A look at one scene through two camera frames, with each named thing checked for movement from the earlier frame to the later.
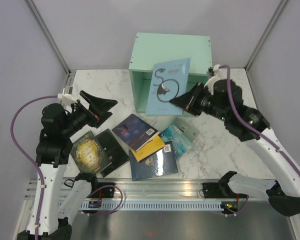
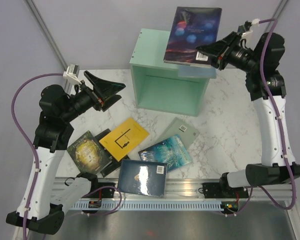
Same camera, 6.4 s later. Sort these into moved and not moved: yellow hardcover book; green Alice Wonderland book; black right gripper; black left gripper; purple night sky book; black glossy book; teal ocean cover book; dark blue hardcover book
Moved: dark blue hardcover book; black right gripper; yellow hardcover book; black left gripper; purple night sky book; teal ocean cover book
Not moved: green Alice Wonderland book; black glossy book
